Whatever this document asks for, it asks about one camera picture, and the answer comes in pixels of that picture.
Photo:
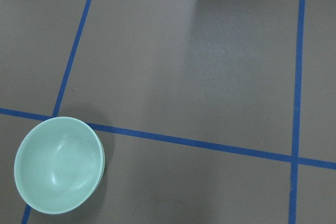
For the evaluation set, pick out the green bowl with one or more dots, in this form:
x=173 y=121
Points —
x=59 y=165

